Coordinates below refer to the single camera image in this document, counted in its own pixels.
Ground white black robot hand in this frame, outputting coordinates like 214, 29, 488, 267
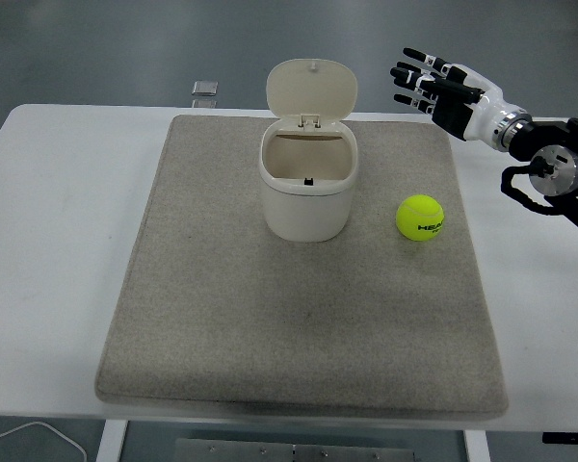
389, 46, 513, 144

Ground yellow tennis ball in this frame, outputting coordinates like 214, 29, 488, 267
395, 193, 446, 243

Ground cream lidded plastic bin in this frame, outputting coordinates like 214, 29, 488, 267
259, 58, 358, 244

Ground beige fabric mat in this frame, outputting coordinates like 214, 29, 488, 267
93, 114, 511, 419

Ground white table leg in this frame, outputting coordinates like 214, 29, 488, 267
96, 419, 129, 462
461, 429, 490, 462

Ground white cable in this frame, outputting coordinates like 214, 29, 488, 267
0, 421, 87, 462

